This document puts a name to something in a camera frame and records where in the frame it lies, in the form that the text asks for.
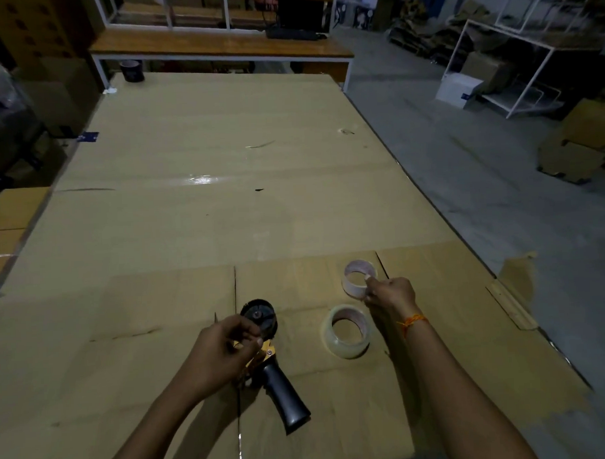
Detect black tape roll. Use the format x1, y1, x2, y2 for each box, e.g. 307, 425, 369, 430
119, 59, 145, 84

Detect clear packing tape roll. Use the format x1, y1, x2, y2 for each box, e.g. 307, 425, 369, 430
319, 304, 373, 360

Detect flat cardboard stack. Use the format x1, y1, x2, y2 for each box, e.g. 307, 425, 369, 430
0, 186, 55, 290

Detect person's left forearm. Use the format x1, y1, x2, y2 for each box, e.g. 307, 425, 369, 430
96, 376, 217, 459

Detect person's left hand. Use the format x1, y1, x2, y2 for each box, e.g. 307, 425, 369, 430
184, 313, 266, 400

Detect black computer monitor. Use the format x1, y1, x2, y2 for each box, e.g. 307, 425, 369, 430
276, 0, 324, 34

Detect orange thread wristband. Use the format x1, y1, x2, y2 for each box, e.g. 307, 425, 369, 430
397, 314, 430, 338

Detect white metal shelving rack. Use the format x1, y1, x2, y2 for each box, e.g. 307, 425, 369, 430
439, 0, 605, 122

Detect black tape dispenser gun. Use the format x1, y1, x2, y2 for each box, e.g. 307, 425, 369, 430
230, 297, 312, 436

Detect white tape core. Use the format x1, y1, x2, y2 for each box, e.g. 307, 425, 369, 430
340, 259, 379, 301

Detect white cardboard box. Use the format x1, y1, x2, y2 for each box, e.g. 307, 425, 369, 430
434, 72, 485, 111

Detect flattened cardboard pieces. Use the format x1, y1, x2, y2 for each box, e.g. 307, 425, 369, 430
535, 97, 605, 186

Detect person's right forearm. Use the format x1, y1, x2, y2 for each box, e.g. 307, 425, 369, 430
394, 312, 539, 459

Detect person's right hand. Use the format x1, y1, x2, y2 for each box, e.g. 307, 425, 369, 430
363, 275, 419, 326

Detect wooden bench with white frame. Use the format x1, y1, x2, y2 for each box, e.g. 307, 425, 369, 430
89, 21, 356, 100

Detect large flattened cardboard sheet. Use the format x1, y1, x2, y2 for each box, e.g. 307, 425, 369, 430
0, 56, 596, 459

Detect plastic wrapped bundle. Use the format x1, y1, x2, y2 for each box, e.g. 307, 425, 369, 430
0, 57, 48, 184

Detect brown cardboard box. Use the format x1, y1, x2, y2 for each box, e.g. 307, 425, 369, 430
460, 49, 518, 95

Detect stack of cardboard boxes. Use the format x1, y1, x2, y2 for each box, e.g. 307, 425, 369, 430
0, 0, 107, 141

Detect black keyboard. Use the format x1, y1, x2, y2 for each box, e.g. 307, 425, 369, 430
265, 26, 321, 43

